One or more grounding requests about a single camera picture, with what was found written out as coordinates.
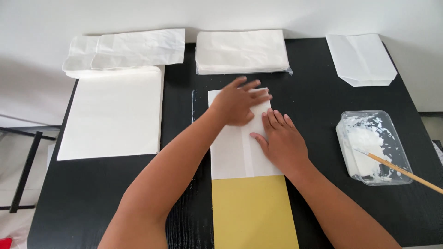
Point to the pile of crumpled white bags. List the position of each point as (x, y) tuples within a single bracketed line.
[(138, 48)]

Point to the black metal frame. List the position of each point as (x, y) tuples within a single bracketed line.
[(26, 166)]

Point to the person's left fingers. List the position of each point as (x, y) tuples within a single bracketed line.
[(254, 91)]

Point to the clear plastic container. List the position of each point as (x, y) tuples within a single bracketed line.
[(401, 145)]

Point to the person's right hand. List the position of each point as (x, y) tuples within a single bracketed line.
[(285, 145)]

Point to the white glue paste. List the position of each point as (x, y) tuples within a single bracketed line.
[(361, 141)]

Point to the plastic-wrapped stack of white bags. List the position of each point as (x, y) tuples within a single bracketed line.
[(240, 50)]

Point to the white paper sheet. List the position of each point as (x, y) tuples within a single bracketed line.
[(230, 152)]

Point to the red object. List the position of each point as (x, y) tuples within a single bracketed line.
[(5, 243)]

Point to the person's left hand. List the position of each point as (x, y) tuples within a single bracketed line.
[(235, 103)]

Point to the stack of large white sheets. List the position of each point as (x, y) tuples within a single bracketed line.
[(112, 114)]

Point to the white paper bag folded bottom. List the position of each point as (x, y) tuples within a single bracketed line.
[(361, 58)]

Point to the yellow cardboard template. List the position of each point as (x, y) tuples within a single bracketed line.
[(252, 214)]

